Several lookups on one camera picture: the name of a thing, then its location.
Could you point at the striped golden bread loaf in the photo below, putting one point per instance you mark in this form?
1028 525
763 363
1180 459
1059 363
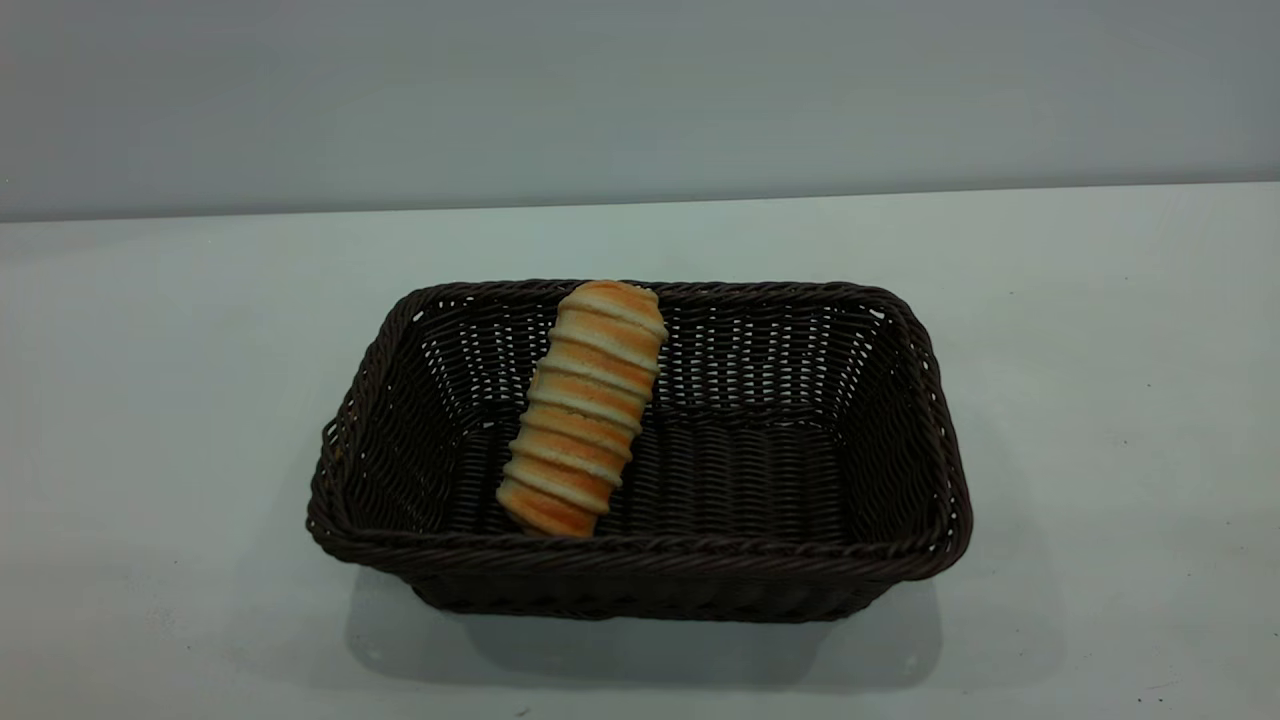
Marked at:
590 410

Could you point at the black woven wicker basket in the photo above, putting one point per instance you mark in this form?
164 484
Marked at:
760 480

